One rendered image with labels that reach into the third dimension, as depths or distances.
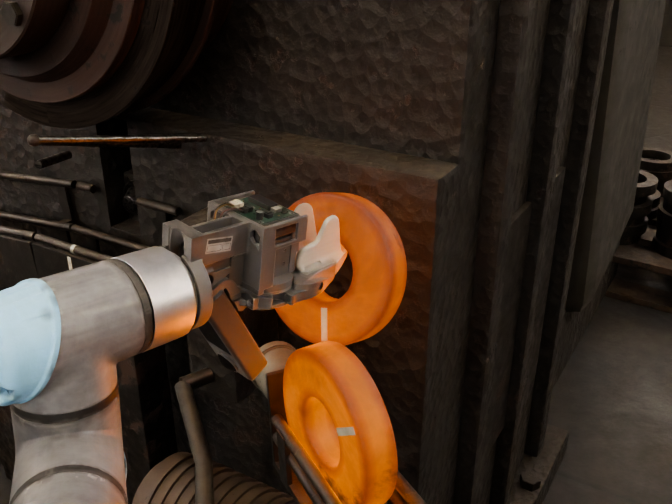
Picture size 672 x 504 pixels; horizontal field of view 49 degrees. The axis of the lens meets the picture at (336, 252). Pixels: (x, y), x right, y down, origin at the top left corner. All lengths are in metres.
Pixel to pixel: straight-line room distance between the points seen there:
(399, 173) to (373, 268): 0.14
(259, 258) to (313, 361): 0.11
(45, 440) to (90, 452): 0.03
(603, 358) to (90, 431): 1.75
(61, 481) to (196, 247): 0.19
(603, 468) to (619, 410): 0.23
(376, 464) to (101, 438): 0.22
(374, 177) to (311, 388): 0.26
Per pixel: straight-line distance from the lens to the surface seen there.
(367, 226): 0.70
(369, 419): 0.62
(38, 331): 0.51
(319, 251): 0.68
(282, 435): 0.73
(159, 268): 0.56
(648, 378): 2.11
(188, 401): 0.91
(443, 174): 0.80
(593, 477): 1.76
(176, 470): 0.92
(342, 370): 0.63
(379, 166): 0.81
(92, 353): 0.53
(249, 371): 0.68
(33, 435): 0.56
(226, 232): 0.59
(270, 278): 0.62
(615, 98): 1.57
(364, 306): 0.71
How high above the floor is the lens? 1.14
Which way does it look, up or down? 26 degrees down
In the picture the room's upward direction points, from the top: straight up
